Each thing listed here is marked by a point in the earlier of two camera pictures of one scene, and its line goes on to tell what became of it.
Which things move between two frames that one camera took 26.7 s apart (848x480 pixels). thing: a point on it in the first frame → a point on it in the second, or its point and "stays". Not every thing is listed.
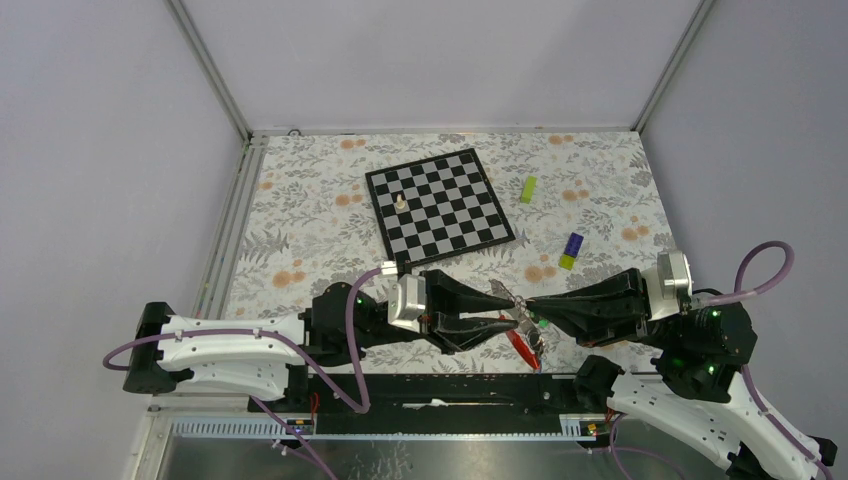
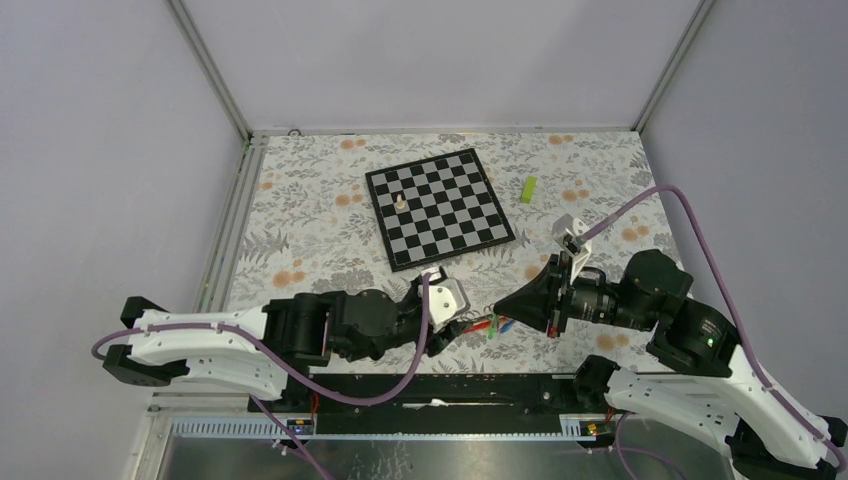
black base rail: x=436 y=403 stays
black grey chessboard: x=438 y=207 stays
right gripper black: x=616 y=304 → x=536 y=299
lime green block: x=529 y=189 stays
